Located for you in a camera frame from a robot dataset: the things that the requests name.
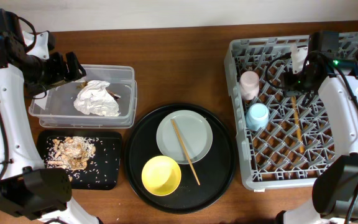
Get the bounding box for white napkin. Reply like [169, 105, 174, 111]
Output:
[73, 80, 120, 117]

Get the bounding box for pink cup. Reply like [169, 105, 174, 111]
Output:
[239, 71, 260, 100]

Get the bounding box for food scraps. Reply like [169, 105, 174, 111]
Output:
[45, 136, 96, 182]

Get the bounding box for blue cup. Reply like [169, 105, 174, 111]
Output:
[246, 103, 269, 131]

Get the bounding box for grey plate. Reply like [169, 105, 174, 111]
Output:
[156, 110, 213, 164]

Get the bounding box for yellow bowl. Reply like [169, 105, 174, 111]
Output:
[141, 156, 181, 197]

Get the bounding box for wooden chopstick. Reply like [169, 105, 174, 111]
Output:
[170, 119, 201, 186]
[291, 96, 305, 154]

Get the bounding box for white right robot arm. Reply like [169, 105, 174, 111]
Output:
[275, 31, 358, 223]

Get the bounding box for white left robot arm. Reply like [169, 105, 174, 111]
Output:
[0, 9, 99, 223]

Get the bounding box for grey dishwasher rack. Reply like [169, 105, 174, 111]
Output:
[224, 32, 358, 191]

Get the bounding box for clear plastic bin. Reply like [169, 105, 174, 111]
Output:
[29, 64, 137, 129]

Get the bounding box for black rectangular tray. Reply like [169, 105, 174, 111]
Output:
[37, 130, 122, 190]

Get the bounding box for round black tray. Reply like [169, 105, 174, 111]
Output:
[124, 103, 237, 213]

